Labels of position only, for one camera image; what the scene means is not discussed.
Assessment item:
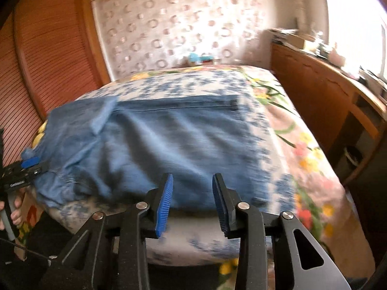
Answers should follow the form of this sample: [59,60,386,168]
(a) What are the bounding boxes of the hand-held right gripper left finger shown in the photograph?
[45,173,174,290]

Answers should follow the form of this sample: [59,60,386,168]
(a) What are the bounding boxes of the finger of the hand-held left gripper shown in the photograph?
[29,162,50,176]
[21,156,40,169]

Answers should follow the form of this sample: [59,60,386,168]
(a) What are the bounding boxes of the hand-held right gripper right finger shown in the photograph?
[212,173,351,290]

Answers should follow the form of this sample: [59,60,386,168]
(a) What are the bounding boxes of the blue denim pants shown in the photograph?
[22,94,265,212]

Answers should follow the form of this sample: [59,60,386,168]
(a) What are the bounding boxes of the person's left hand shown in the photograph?
[0,195,23,230]

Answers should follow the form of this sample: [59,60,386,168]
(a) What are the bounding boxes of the yellow plush toy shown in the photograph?
[32,121,49,149]

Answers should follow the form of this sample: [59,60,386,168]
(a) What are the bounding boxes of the pink flower print blanket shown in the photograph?
[18,65,348,275]

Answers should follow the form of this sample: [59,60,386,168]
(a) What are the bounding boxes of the wooden slatted wardrobe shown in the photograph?
[0,0,111,171]

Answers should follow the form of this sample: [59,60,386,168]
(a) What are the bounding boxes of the long wooden cabinet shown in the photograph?
[268,41,387,188]

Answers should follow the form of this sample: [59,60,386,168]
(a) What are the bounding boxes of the blue plastic bag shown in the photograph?
[188,52,212,64]

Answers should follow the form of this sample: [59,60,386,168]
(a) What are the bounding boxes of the open cardboard box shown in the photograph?
[287,33,315,49]

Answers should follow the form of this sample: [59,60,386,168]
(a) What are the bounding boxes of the window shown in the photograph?
[323,0,387,77]

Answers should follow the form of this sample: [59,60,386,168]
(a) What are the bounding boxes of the circle patterned wall cloth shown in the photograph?
[91,0,304,81]

